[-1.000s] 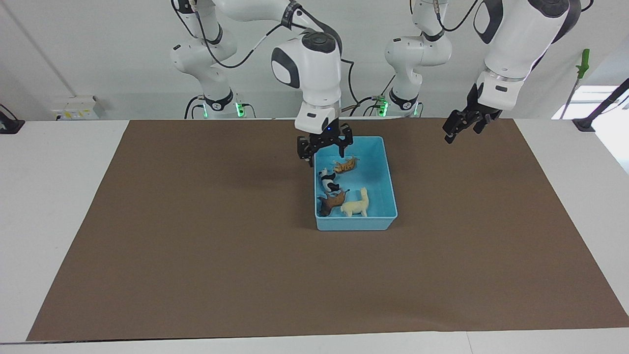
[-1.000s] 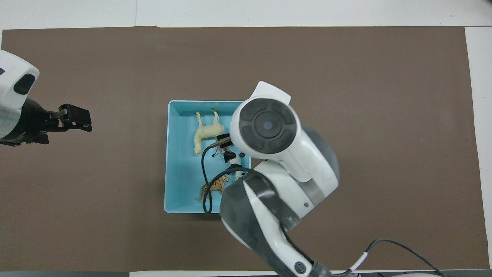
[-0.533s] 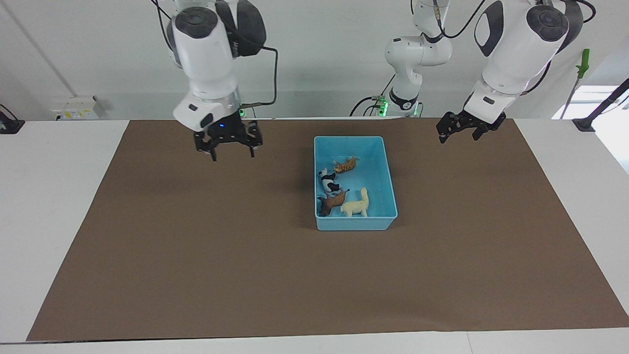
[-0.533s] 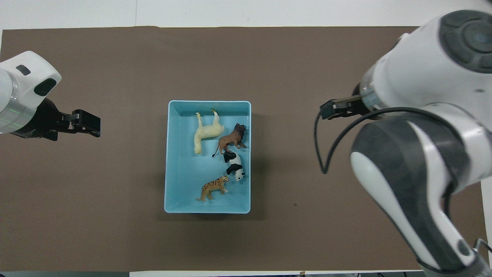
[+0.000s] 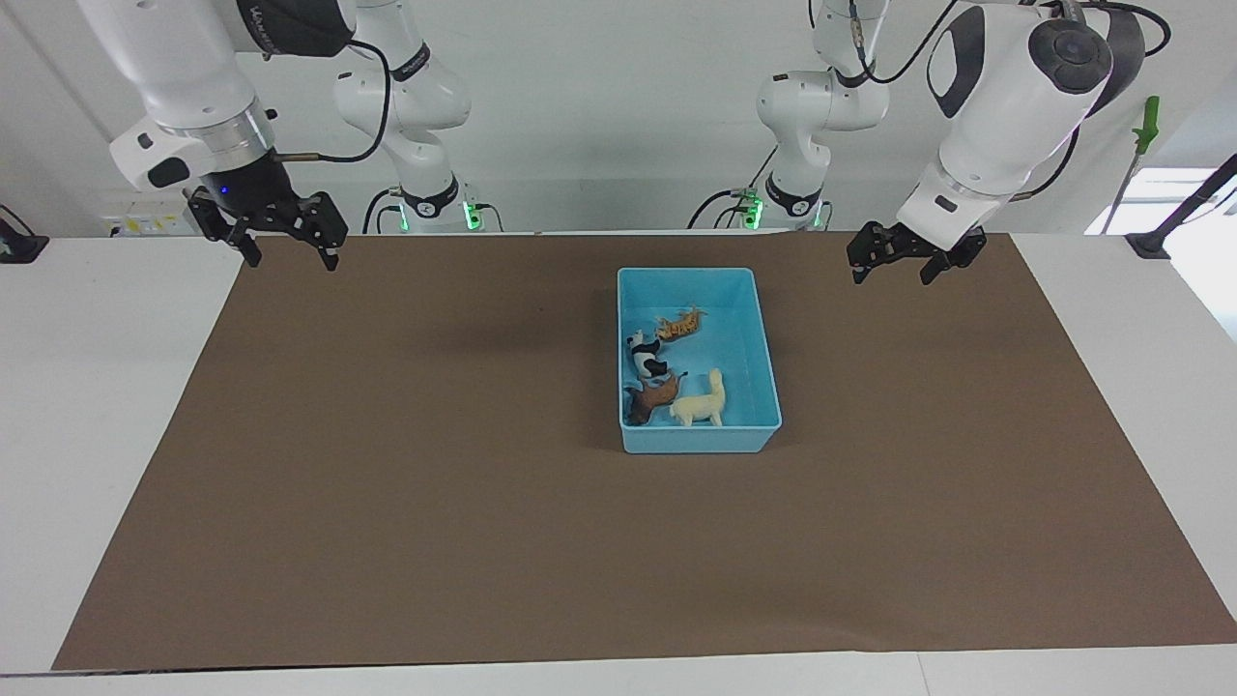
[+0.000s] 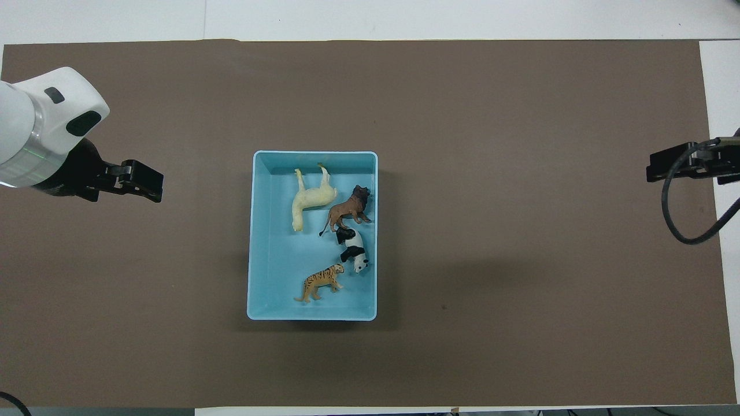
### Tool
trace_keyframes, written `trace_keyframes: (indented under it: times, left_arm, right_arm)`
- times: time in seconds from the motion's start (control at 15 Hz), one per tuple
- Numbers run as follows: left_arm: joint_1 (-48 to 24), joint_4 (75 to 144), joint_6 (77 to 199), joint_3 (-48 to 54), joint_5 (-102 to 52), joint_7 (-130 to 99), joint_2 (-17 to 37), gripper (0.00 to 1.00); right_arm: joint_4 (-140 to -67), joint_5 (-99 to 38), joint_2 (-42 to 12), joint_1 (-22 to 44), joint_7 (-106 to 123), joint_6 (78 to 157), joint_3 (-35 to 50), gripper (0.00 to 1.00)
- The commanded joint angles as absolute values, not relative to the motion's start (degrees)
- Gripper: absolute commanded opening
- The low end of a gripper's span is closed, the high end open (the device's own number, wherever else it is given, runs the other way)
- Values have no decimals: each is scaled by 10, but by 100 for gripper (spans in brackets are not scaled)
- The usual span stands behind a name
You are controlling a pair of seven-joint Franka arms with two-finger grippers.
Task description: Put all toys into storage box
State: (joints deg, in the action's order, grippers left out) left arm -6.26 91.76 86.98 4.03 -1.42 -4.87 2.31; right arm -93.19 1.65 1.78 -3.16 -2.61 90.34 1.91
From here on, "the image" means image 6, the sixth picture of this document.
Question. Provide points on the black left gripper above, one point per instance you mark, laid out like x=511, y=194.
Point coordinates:
x=78, y=173

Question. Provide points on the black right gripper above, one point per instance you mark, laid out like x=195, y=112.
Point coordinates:
x=725, y=162

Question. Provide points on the cream white animal toy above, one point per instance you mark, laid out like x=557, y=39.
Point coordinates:
x=312, y=197

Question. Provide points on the orange striped tiger toy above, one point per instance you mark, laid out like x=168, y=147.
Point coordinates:
x=321, y=283

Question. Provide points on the brown lion toy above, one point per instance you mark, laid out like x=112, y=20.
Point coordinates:
x=350, y=209

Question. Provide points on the black and white panda toy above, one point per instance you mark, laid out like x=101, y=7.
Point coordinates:
x=354, y=248

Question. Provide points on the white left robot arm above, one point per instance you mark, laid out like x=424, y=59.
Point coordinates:
x=40, y=124

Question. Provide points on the light blue storage box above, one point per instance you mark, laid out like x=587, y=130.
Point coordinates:
x=272, y=260

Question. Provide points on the brown table mat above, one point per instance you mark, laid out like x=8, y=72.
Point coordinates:
x=520, y=346

